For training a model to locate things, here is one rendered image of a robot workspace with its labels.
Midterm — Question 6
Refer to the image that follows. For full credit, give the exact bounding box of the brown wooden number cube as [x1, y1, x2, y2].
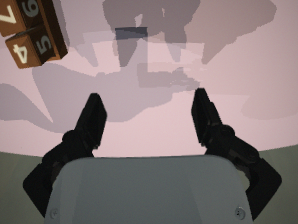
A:
[5, 25, 55, 69]
[0, 0, 44, 37]

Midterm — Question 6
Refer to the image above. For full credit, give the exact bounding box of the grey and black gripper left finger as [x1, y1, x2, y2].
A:
[23, 93, 107, 219]

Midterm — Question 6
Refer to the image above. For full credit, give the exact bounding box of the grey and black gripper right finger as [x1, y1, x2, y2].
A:
[191, 88, 282, 221]

